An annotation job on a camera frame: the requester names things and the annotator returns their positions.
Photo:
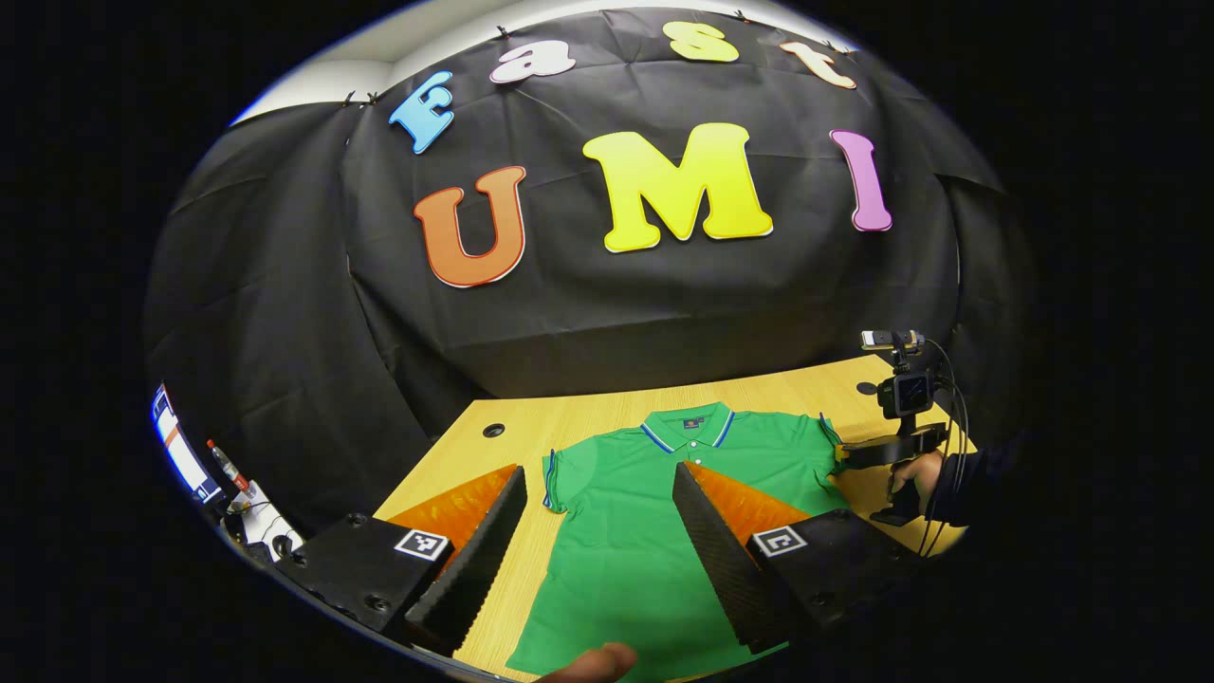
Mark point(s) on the small red white bottle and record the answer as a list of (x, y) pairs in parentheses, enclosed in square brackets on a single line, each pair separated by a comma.
[(228, 469)]

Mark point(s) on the white power strip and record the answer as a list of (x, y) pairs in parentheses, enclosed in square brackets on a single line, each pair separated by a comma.
[(267, 526)]

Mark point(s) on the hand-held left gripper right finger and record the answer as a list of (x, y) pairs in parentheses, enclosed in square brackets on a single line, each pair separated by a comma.
[(716, 560)]

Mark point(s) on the black backdrop cloth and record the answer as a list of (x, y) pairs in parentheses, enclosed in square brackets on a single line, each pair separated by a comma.
[(616, 323)]

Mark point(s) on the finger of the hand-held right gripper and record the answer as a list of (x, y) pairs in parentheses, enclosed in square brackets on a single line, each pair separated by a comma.
[(877, 450)]

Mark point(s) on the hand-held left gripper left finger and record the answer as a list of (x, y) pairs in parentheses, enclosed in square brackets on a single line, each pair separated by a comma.
[(479, 560)]

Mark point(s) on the green T-shirt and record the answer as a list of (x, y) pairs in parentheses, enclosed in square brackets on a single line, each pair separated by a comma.
[(626, 531)]

